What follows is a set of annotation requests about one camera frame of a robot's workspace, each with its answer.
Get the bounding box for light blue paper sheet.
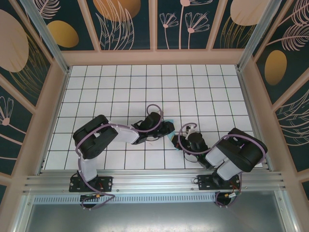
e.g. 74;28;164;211
165;118;181;152

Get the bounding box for grey metal sheet panel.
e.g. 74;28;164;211
14;202;299;232

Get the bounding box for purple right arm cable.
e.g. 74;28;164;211
178;123;268;208

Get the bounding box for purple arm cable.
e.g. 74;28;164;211
75;104;165;211
178;123;268;208

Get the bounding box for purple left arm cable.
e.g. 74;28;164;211
75;104;165;211

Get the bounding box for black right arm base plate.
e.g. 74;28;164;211
197;174;241;192

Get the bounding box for long aluminium mounting rail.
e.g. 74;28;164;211
23;170;289;194

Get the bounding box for slotted grey cable duct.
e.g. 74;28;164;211
33;195;218;204

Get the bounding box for aluminium table side rail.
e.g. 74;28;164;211
236;69;274;172
36;67;71;175

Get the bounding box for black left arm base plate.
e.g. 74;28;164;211
69;175;114;193

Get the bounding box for aluminium frame post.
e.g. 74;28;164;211
19;0;71;74
236;0;295;71

